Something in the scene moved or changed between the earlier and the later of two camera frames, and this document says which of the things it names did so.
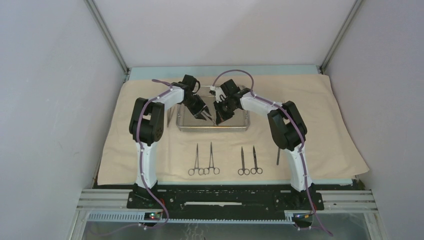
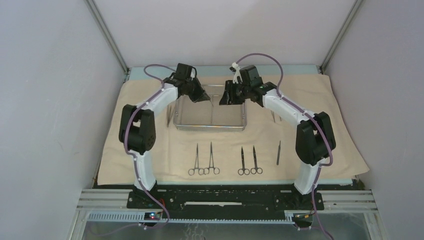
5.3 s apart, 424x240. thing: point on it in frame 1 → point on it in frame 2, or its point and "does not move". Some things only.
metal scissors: x=241 y=171 does not move
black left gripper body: x=195 y=105 → x=187 y=83
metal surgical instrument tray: x=186 y=121 does not move
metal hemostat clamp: x=216 y=170 does not move
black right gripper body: x=225 y=108 → x=241 y=92
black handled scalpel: x=278 y=154 does not move
